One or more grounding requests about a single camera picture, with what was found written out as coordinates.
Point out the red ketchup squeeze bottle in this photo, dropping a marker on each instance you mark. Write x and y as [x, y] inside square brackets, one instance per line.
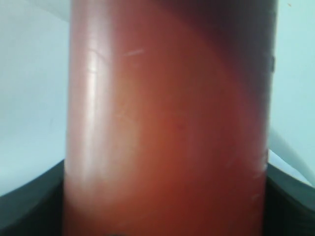
[168, 117]

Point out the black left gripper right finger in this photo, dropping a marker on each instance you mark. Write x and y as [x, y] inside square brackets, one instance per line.
[289, 208]

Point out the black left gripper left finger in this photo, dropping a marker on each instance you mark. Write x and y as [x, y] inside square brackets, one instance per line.
[36, 208]

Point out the white rectangular plastic tray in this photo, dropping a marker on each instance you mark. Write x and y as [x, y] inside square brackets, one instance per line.
[283, 166]

